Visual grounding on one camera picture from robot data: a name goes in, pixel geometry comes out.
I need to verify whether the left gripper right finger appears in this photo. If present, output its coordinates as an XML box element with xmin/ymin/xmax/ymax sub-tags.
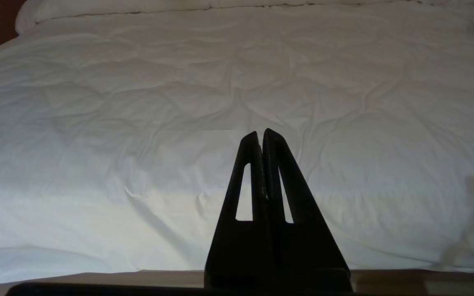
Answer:
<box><xmin>263</xmin><ymin>128</ymin><xmax>353</xmax><ymax>292</ymax></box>

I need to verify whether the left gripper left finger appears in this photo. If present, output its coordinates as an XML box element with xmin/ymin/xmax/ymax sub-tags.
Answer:
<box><xmin>204</xmin><ymin>131</ymin><xmax>269</xmax><ymax>291</ymax></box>

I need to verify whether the white pillow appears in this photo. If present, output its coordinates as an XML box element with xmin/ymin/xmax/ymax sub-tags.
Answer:
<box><xmin>15</xmin><ymin>0</ymin><xmax>221</xmax><ymax>35</ymax></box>

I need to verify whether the white duvet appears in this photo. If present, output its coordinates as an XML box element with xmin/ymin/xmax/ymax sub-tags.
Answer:
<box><xmin>0</xmin><ymin>3</ymin><xmax>474</xmax><ymax>284</ymax></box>

